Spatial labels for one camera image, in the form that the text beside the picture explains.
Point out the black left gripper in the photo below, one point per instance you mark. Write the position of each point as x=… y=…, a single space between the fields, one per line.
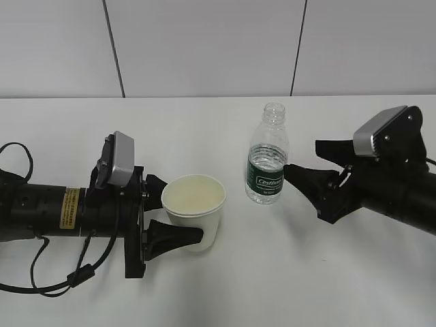
x=114 y=212

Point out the white paper cup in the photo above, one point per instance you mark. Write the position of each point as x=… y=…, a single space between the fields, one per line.
x=195 y=201

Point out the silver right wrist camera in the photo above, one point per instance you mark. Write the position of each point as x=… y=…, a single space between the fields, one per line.
x=393 y=134

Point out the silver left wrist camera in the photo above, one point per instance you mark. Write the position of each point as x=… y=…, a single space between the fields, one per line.
x=116 y=164

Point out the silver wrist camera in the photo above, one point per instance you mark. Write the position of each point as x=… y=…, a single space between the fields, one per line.
x=116 y=164
x=393 y=134

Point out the clear water bottle green label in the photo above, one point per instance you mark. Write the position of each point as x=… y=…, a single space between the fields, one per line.
x=267 y=155

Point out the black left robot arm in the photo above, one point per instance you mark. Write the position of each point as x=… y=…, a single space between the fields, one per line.
x=29 y=210

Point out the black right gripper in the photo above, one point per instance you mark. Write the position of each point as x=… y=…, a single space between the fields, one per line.
x=398 y=190

